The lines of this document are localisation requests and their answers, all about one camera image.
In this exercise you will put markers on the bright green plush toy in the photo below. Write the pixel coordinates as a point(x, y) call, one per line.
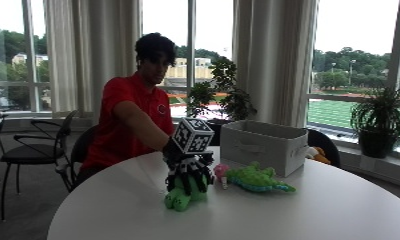
point(182, 196)

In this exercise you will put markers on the pink plush toy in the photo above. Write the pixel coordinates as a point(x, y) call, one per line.
point(220, 170)

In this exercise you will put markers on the white marker cube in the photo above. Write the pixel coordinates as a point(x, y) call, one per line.
point(192, 135)

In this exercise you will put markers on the green turtle plush toy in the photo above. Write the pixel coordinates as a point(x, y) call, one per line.
point(254, 179)

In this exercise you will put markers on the grey fabric storage box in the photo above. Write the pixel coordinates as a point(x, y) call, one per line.
point(262, 146)

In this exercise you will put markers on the the person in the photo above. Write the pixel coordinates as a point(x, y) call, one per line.
point(129, 110)

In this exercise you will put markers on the tall potted plant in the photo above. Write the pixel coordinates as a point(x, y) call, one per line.
point(224, 93)

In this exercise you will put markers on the orange and white plush toy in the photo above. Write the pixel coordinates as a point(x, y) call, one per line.
point(319, 155)

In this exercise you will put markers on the white curtain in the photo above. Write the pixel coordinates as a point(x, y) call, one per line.
point(275, 60)
point(91, 56)

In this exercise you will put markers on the potted plant with thin leaves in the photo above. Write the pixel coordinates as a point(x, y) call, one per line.
point(380, 123)

